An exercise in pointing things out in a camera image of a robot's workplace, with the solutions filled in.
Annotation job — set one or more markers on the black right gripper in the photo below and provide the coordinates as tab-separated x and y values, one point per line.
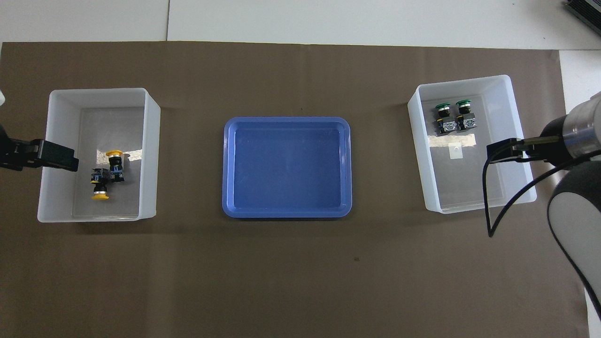
556	143

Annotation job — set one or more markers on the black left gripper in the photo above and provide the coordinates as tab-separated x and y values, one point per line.
16	152

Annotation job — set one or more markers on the yellow push button switch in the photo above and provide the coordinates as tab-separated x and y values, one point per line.
116	164
100	185

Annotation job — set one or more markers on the green push button switch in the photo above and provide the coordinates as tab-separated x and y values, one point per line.
443	117
465	115

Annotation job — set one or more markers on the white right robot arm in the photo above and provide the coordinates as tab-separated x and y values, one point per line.
575	220

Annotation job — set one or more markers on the white box sticker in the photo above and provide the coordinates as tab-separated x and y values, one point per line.
454	151

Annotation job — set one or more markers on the translucent white plastic box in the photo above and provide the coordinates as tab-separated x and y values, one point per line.
465	188
127	202

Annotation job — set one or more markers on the black ribbed device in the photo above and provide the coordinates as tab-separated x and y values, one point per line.
587	11

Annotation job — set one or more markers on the blue plastic tray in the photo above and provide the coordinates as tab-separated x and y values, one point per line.
286	169

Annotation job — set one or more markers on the brown table mat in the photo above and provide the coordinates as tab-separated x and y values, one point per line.
291	272

